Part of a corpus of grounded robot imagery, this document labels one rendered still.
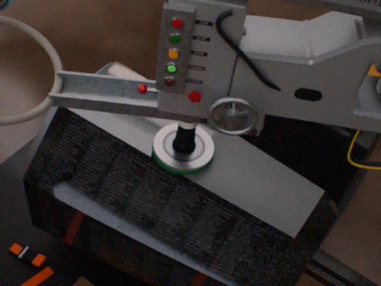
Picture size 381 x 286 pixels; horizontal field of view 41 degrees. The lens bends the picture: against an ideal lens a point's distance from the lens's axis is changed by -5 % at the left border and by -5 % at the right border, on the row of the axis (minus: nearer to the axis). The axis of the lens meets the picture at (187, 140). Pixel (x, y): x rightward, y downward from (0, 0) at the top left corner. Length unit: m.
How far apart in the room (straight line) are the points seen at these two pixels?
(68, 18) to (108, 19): 0.29
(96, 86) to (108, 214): 0.47
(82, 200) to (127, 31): 1.98
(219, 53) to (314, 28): 0.31
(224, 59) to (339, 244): 1.64
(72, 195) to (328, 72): 1.05
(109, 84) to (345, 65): 0.77
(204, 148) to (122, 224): 0.40
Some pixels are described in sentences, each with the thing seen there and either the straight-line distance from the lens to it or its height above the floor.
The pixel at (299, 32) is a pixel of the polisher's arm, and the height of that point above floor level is 1.40.
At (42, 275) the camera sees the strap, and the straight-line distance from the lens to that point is 2.55.
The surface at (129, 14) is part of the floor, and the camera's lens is 3.94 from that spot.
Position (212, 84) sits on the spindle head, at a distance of 1.51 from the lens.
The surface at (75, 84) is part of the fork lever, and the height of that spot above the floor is 1.04.
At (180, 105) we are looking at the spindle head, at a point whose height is 1.17.
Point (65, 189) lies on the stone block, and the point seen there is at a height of 0.64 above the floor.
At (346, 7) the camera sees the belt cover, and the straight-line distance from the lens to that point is 1.36.
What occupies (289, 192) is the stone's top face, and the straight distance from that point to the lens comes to 1.88.
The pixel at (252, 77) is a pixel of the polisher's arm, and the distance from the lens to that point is 1.50.
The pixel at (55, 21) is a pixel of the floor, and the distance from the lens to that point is 3.88.
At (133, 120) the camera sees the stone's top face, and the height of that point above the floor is 0.83.
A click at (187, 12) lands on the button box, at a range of 1.34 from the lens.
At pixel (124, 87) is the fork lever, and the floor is 1.06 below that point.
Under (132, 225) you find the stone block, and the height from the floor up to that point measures 0.65.
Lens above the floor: 2.28
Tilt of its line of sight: 48 degrees down
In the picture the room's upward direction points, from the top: 10 degrees clockwise
